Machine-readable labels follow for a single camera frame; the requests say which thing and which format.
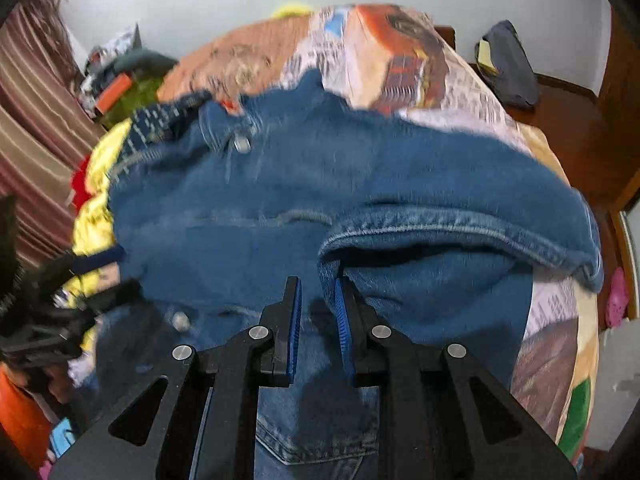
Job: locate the yellow hoop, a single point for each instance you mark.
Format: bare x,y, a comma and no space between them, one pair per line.
295,11

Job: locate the yellow cartoon blanket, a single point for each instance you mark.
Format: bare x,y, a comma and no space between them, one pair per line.
92,220

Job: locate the pink slipper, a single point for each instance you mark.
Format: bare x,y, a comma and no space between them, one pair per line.
617,295

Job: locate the red cloth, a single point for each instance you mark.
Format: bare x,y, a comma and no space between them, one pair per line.
80,185

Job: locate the orange box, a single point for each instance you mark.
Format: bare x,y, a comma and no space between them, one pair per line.
114,92

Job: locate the wooden bed frame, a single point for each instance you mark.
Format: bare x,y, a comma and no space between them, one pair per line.
446,35

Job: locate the striped brown curtain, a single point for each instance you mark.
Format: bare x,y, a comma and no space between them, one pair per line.
30,135

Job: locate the pile of clothes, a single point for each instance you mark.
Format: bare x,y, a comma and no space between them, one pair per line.
130,60

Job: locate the grey bag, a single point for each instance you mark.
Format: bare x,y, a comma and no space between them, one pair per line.
515,65

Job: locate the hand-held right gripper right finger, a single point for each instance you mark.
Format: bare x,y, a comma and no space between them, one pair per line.
344,330

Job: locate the black studded cloth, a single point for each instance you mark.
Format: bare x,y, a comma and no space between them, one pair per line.
7,240

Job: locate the printed bedsheet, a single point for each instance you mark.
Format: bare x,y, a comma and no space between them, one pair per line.
390,50

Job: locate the wooden wardrobe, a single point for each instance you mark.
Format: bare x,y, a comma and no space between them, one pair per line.
622,110

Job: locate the blue denim jeans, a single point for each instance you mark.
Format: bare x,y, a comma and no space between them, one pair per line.
250,200

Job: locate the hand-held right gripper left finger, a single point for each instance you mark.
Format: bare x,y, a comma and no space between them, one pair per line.
296,330

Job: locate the yellow notepad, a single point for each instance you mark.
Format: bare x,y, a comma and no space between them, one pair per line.
485,57

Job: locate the light blue object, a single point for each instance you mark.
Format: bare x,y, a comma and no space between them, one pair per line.
62,440

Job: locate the navy patterned cloth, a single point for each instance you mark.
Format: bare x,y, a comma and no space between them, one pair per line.
155,122

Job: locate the orange cloth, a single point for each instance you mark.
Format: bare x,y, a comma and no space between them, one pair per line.
20,410

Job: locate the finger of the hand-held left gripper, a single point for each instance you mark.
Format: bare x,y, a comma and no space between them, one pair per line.
115,295
97,257

